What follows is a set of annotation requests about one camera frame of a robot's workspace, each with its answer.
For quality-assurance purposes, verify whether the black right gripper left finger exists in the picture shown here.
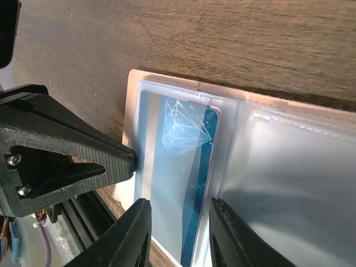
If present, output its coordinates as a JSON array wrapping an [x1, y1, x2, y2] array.
[[66, 198, 152, 267]]

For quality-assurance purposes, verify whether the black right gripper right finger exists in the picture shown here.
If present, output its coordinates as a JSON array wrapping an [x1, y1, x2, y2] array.
[[209, 198, 294, 267]]

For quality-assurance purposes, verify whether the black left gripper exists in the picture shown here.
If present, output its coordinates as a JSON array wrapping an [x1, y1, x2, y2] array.
[[1, 84, 136, 217]]

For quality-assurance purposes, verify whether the beige leather card holder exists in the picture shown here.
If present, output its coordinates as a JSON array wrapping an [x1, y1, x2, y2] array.
[[113, 70, 355, 266]]

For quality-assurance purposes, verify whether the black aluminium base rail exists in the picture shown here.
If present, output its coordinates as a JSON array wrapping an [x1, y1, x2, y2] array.
[[61, 191, 116, 252]]

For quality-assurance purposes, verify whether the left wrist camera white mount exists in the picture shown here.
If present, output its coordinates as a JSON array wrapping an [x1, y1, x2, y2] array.
[[0, 0, 22, 69]]

